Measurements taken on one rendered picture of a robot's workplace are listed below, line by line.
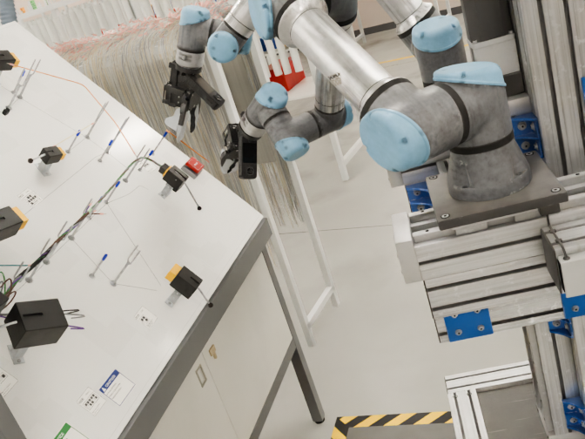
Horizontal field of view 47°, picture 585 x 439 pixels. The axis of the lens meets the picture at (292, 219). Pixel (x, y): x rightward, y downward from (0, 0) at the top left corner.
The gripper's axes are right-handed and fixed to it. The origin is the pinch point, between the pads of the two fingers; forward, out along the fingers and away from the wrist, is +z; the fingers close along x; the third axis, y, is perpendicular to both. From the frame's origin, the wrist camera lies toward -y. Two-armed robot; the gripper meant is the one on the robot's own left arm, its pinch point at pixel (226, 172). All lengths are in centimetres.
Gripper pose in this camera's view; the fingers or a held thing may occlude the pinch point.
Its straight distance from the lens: 195.9
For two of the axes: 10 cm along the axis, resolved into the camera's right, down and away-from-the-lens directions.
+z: -4.3, 4.7, 7.7
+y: -2.1, -8.9, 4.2
